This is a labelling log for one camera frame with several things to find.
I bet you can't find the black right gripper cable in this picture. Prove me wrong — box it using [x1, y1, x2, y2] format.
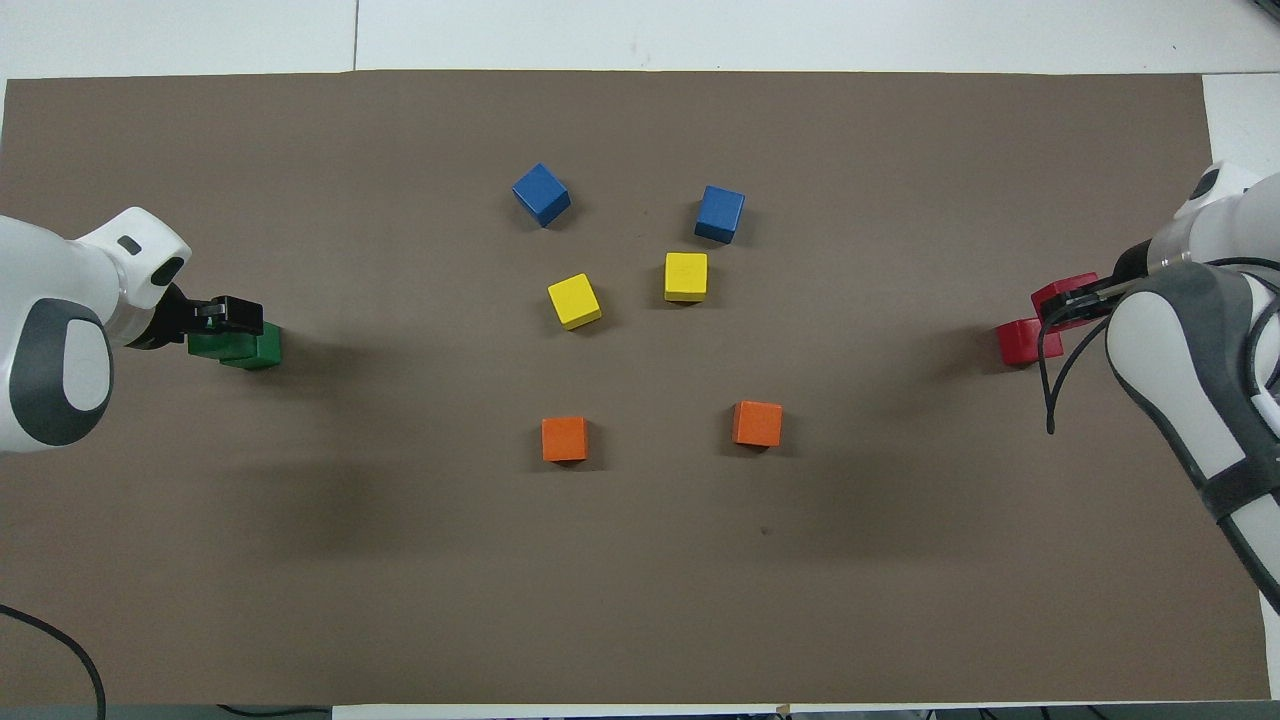
[1036, 255, 1280, 436]

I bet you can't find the red wooden cube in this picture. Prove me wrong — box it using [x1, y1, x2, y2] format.
[1031, 272, 1101, 333]
[996, 318, 1064, 368]

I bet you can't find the black cable below table edge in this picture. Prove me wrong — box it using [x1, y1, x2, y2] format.
[215, 703, 333, 719]

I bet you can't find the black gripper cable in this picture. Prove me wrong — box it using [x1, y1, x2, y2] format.
[0, 604, 108, 720]
[1036, 255, 1280, 436]

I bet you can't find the blue wooden cube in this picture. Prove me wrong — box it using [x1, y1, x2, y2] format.
[512, 163, 572, 228]
[695, 185, 746, 245]

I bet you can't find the orange wooden cube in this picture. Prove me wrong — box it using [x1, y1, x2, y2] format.
[541, 416, 590, 463]
[732, 400, 784, 449]

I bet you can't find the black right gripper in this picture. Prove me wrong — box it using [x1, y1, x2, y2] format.
[1041, 240, 1153, 334]

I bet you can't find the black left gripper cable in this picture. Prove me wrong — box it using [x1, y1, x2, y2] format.
[0, 604, 108, 720]

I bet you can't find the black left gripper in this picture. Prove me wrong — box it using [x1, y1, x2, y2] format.
[128, 283, 265, 351]

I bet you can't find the yellow wooden cube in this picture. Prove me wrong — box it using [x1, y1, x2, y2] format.
[664, 252, 709, 303]
[547, 273, 604, 331]

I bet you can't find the brown paper table mat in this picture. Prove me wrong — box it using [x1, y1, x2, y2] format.
[0, 68, 1271, 706]

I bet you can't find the green wooden cube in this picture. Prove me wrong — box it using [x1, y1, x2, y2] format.
[188, 325, 257, 362]
[222, 325, 283, 372]

